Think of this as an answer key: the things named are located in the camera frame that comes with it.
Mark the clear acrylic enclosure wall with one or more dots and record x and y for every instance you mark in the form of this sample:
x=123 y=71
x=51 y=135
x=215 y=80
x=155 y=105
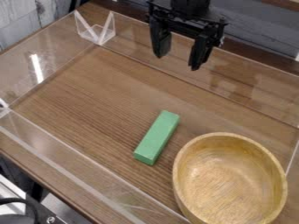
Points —
x=78 y=103

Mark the green rectangular block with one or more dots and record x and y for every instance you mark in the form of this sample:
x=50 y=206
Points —
x=157 y=137

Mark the brown wooden bowl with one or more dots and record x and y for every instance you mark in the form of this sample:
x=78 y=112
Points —
x=229 y=181

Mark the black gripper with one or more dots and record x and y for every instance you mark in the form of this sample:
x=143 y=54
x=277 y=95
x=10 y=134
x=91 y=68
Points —
x=191 y=18

